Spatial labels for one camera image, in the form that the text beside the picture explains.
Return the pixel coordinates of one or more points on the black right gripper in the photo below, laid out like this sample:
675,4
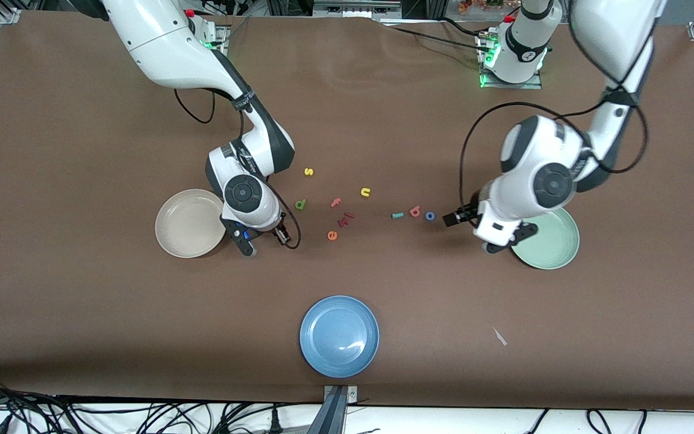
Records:
281,233

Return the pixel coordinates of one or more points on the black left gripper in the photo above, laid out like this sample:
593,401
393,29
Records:
466,216

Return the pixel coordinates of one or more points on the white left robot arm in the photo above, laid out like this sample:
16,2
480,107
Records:
540,163

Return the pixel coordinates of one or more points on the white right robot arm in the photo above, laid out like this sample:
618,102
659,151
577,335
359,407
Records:
160,42

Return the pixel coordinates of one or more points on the dark red letter k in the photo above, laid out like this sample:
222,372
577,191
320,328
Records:
344,221

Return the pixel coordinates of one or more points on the beige brown plate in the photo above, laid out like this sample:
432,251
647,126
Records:
187,226

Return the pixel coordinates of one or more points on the green plate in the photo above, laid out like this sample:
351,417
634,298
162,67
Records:
552,241

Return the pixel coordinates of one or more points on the blue plate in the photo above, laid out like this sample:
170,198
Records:
339,336

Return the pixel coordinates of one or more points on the white paper scrap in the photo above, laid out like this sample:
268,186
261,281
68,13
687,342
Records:
499,336

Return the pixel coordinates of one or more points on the brown paper table cover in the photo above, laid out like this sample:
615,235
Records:
142,313

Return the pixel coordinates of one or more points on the orange background clutter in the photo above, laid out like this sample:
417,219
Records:
479,5

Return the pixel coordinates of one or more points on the grey metal box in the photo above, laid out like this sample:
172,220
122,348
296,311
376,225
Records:
356,9

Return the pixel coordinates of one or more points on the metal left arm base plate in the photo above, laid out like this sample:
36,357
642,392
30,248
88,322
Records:
512,86

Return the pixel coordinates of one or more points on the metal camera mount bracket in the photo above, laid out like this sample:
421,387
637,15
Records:
336,416

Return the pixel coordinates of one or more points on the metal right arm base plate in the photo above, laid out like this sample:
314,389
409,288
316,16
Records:
225,36

